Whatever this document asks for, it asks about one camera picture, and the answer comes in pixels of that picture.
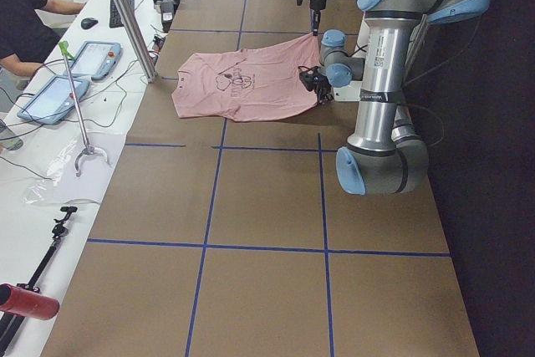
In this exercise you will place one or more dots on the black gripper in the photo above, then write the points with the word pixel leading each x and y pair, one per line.
pixel 316 2
pixel 322 89

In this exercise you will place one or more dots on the pink t-shirt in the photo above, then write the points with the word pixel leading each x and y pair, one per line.
pixel 260 84

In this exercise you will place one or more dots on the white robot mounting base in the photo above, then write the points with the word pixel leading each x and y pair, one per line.
pixel 348 93

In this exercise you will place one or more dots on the black power adapter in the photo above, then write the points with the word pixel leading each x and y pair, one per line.
pixel 167 14

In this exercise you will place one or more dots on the upper blue teach pendant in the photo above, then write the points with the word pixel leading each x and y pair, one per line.
pixel 96 59

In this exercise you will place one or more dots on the blue teach pendant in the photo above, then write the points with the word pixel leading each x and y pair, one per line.
pixel 96 59
pixel 50 104

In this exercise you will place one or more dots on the black computer mouse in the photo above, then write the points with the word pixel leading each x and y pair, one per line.
pixel 88 23

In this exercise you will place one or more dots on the silver reacher grabber tool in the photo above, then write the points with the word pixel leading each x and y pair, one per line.
pixel 88 149

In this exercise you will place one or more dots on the clear plastic bag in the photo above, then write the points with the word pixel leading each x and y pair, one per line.
pixel 76 178

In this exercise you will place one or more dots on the lower blue teach pendant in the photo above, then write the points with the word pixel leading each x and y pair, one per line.
pixel 50 104

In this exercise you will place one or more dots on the seated person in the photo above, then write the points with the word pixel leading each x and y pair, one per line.
pixel 26 41

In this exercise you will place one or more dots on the red cylinder tube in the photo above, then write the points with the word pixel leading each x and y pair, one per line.
pixel 26 303

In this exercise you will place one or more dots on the black selfie stick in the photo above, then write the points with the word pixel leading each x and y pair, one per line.
pixel 10 323

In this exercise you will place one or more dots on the aluminium frame post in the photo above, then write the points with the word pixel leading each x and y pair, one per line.
pixel 136 40

